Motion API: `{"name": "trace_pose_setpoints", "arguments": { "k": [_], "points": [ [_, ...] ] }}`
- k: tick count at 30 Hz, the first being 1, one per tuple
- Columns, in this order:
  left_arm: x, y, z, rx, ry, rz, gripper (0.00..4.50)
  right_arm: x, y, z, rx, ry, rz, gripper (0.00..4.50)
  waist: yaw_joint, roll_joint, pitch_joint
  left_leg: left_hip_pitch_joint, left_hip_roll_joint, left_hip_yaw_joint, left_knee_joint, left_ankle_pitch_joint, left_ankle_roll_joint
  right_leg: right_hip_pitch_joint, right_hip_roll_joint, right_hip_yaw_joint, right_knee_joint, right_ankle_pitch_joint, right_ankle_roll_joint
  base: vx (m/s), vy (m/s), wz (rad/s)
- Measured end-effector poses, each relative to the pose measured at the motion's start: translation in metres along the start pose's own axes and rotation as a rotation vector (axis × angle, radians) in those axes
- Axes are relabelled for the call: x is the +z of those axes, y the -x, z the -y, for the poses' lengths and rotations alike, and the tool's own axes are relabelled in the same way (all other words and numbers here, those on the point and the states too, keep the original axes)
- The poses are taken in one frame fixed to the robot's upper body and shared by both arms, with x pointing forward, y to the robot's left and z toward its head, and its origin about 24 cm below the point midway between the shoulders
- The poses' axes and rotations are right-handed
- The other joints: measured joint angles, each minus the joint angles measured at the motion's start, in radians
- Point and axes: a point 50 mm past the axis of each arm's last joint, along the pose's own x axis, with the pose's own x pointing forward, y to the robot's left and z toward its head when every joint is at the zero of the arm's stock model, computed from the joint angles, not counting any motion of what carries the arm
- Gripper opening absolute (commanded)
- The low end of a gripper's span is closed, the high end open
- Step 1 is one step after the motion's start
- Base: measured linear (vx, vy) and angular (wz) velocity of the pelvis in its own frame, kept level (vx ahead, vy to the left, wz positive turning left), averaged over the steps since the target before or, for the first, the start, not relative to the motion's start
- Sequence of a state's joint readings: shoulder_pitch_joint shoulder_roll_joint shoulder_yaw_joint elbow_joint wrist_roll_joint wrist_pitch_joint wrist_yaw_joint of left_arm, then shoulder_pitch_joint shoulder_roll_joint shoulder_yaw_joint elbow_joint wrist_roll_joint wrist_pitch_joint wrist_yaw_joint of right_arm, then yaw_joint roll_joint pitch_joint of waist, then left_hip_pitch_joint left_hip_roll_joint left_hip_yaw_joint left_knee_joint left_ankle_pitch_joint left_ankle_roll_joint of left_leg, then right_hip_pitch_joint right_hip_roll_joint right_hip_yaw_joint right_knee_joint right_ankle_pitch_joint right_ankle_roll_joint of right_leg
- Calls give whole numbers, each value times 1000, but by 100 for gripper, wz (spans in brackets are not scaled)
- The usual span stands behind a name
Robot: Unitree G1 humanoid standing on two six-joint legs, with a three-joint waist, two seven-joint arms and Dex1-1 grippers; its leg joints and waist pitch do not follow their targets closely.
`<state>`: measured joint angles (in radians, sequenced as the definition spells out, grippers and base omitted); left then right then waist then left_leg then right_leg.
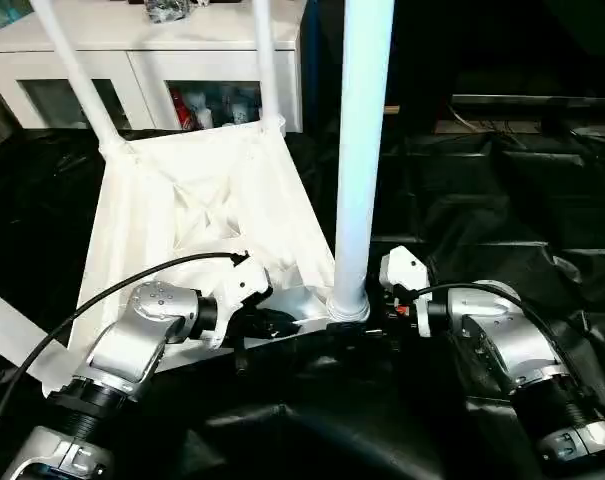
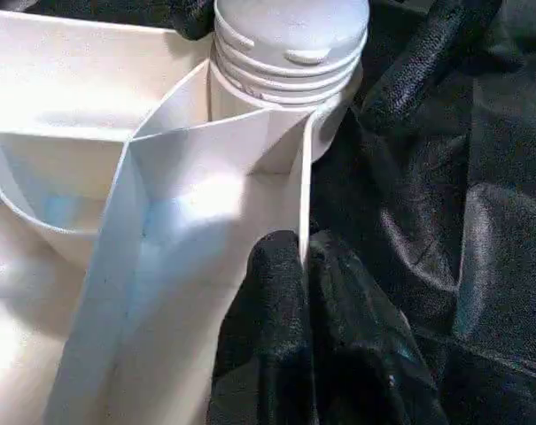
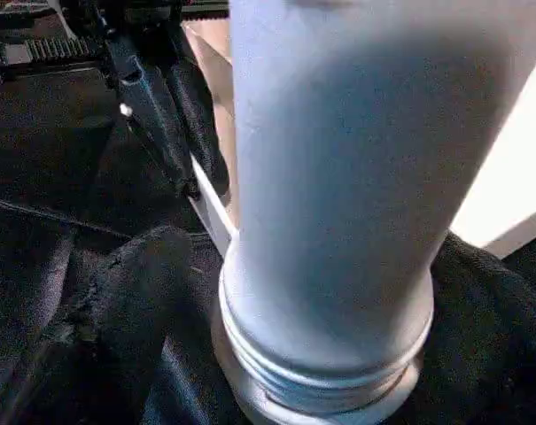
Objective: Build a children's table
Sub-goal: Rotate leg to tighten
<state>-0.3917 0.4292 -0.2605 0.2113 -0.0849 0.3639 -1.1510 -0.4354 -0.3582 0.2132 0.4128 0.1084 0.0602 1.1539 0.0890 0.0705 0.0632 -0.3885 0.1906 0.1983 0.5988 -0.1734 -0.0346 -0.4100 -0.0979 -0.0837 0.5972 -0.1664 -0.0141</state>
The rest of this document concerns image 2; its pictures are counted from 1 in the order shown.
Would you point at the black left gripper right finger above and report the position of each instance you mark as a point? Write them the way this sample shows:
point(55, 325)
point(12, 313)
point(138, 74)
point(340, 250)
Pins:
point(365, 345)

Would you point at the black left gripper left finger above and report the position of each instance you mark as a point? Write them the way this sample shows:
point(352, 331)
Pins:
point(267, 332)

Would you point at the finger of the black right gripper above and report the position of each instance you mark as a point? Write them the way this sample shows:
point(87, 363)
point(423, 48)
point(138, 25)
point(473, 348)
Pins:
point(194, 20)
point(418, 66)

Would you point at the white plastic table leg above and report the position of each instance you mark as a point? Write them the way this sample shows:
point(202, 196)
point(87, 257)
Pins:
point(289, 26)

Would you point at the white plastic table top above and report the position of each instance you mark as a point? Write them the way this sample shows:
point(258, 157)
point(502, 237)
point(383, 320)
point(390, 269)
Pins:
point(95, 155)

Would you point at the black mat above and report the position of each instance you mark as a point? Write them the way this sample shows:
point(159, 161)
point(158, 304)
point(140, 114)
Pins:
point(471, 243)

